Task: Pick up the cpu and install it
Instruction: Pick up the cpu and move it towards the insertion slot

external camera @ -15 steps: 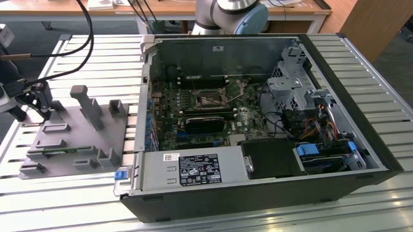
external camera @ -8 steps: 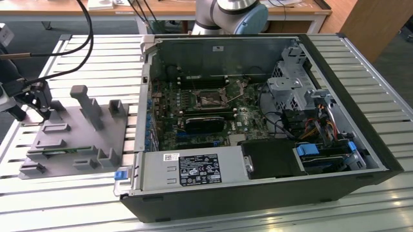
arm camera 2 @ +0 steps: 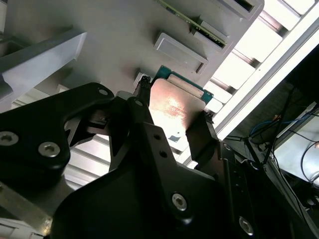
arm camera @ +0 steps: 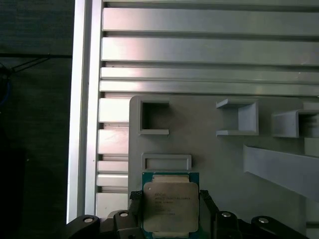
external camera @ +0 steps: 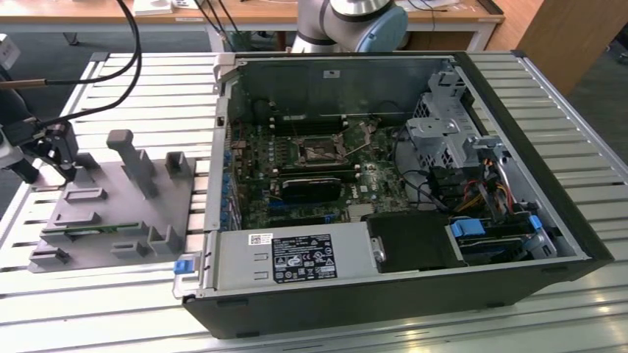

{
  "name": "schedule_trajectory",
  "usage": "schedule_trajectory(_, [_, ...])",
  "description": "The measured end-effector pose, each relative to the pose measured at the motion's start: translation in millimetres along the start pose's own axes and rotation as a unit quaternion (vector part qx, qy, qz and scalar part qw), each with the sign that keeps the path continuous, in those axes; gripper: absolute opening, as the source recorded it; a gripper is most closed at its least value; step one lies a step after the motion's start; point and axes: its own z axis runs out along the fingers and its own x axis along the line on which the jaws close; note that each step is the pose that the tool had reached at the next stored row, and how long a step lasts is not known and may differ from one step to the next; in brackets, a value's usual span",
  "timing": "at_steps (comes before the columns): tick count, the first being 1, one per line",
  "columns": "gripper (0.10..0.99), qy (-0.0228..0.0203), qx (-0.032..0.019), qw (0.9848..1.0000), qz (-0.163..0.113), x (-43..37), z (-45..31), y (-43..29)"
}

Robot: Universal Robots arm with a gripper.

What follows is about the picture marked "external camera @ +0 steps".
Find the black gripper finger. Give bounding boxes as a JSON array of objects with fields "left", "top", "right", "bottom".
[
  {"left": 34, "top": 124, "right": 80, "bottom": 181},
  {"left": 10, "top": 156, "right": 39, "bottom": 185}
]

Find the metal socket cover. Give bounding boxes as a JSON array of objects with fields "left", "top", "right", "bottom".
[{"left": 332, "top": 117, "right": 383, "bottom": 160}]

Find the CPU socket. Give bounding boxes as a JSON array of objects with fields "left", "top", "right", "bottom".
[{"left": 294, "top": 135, "right": 354, "bottom": 167}]

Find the grey parts rack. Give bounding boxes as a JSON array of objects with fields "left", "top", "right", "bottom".
[{"left": 27, "top": 129, "right": 199, "bottom": 275}]

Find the green RAM stick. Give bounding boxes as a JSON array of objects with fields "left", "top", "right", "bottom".
[{"left": 63, "top": 226, "right": 122, "bottom": 237}]

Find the wooden desk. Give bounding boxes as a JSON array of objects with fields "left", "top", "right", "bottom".
[{"left": 0, "top": 0, "right": 507, "bottom": 52}]

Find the white box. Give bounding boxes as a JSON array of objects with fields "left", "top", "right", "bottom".
[{"left": 132, "top": 0, "right": 176, "bottom": 17}]

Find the silver power supply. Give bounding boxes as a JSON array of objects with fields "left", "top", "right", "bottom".
[{"left": 195, "top": 227, "right": 382, "bottom": 299}]

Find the black RAM slot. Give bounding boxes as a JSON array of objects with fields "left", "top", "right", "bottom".
[
  {"left": 274, "top": 124, "right": 346, "bottom": 135},
  {"left": 278, "top": 165, "right": 355, "bottom": 174},
  {"left": 278, "top": 171, "right": 358, "bottom": 182}
]

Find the black graphics card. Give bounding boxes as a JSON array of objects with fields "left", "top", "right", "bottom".
[{"left": 274, "top": 176, "right": 344, "bottom": 205}]

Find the green motherboard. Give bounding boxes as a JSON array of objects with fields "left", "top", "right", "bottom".
[{"left": 223, "top": 113, "right": 419, "bottom": 231}]

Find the black PC case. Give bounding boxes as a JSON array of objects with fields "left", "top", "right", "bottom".
[{"left": 172, "top": 50, "right": 615, "bottom": 340}]

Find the black plastic bay cover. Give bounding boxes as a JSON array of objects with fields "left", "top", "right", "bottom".
[{"left": 366, "top": 213, "right": 467, "bottom": 274}]

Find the silver drive cage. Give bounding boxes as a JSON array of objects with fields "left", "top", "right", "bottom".
[{"left": 404, "top": 69, "right": 511, "bottom": 174}]

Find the hard disk in blue carrier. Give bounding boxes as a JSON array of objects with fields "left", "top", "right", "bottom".
[{"left": 448, "top": 215, "right": 546, "bottom": 265}]

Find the wooden cabinet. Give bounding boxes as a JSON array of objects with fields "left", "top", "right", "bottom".
[{"left": 483, "top": 0, "right": 628, "bottom": 97}]

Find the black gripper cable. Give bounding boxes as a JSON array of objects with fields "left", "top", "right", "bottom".
[{"left": 0, "top": 0, "right": 144, "bottom": 128}]

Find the black cable bundle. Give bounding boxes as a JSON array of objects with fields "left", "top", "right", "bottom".
[{"left": 395, "top": 124, "right": 451, "bottom": 216}]

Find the coloured power wire bundle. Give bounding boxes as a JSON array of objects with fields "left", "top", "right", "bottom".
[{"left": 454, "top": 157, "right": 518, "bottom": 220}]

